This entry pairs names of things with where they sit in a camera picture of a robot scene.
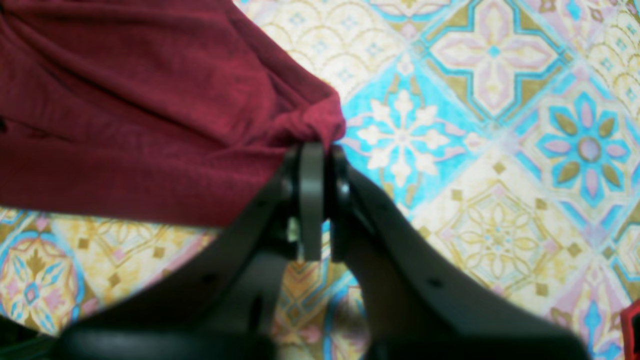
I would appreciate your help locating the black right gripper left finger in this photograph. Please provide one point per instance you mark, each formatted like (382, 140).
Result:
(219, 305)

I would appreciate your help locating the maroon t-shirt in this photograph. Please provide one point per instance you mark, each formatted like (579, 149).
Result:
(162, 111)

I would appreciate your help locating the orange right clamp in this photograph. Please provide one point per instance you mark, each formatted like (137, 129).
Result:
(630, 326)

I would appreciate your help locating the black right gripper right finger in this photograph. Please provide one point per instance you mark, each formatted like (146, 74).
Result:
(418, 306)

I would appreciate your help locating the patterned tablecloth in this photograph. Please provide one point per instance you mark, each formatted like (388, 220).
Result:
(507, 131)

